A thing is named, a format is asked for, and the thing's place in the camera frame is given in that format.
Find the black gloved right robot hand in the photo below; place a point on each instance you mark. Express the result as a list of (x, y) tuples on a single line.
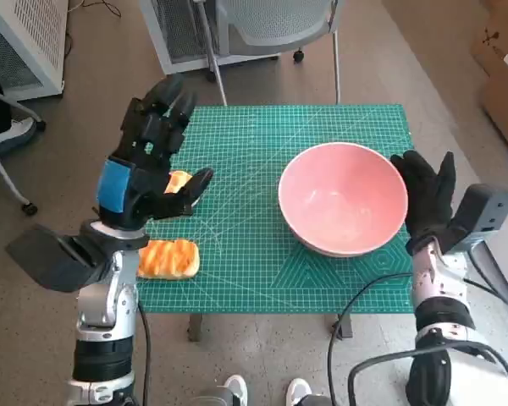
[(427, 199)]

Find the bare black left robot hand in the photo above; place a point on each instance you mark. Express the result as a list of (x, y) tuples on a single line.
[(135, 190)]

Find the round toy bread bun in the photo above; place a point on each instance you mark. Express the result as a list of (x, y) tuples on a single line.
[(178, 179)]

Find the long striped toy bread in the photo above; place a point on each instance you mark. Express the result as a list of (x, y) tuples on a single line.
[(169, 258)]

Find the pink bowl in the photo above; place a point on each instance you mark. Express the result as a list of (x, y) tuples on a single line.
[(343, 199)]

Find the green cutting mat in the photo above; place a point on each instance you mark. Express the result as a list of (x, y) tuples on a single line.
[(245, 169)]

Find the grey table leg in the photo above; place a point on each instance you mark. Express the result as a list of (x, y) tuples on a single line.
[(345, 327), (194, 327)]

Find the large white perforated cabinet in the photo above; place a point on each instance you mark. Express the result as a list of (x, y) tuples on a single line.
[(34, 34)]

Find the grey mesh chair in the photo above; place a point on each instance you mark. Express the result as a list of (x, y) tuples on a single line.
[(275, 21)]

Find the white shoe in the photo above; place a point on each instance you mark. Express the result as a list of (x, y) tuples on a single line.
[(236, 387), (298, 389)]

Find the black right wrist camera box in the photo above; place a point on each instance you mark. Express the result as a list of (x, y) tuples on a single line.
[(482, 211)]

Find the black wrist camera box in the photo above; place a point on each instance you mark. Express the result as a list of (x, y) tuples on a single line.
[(55, 258), (482, 211)]

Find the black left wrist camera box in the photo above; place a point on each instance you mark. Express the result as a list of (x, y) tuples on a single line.
[(55, 258)]

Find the white frame wheeled chair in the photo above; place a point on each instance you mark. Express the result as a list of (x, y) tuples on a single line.
[(8, 177)]

